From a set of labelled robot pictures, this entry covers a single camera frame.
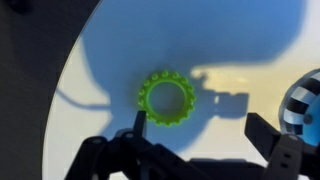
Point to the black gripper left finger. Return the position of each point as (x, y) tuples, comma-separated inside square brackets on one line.
[(130, 153)]

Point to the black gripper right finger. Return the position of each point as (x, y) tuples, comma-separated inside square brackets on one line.
[(288, 156)]

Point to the white round table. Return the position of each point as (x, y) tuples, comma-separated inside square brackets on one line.
[(240, 55)]

